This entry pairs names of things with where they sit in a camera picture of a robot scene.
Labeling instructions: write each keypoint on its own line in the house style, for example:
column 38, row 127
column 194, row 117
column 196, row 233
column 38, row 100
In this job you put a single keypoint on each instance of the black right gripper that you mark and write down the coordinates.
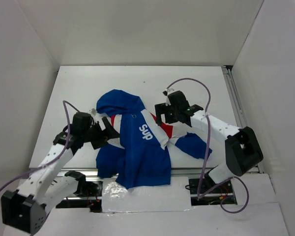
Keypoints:
column 161, row 108

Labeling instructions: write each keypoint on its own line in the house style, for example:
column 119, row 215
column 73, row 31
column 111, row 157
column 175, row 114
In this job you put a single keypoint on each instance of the blue white red jacket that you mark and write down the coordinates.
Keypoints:
column 140, row 156

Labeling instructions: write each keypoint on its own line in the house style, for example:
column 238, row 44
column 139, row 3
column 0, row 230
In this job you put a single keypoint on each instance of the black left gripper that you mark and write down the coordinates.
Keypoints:
column 105, row 135

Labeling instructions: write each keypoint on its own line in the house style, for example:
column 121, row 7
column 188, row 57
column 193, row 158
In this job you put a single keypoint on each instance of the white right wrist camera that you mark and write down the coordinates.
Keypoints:
column 167, row 92

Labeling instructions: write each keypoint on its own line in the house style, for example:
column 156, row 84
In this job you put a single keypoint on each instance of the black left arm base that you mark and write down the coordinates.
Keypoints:
column 90, row 197

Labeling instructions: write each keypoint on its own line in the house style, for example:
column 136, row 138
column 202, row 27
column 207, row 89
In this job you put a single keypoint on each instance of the aluminium side rail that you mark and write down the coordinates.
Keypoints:
column 238, row 110

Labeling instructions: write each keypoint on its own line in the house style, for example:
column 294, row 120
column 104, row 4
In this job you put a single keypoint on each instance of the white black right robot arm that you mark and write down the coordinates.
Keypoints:
column 242, row 149

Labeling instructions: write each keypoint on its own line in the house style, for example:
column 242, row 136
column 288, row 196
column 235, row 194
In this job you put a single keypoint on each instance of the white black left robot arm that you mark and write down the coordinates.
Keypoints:
column 28, row 207

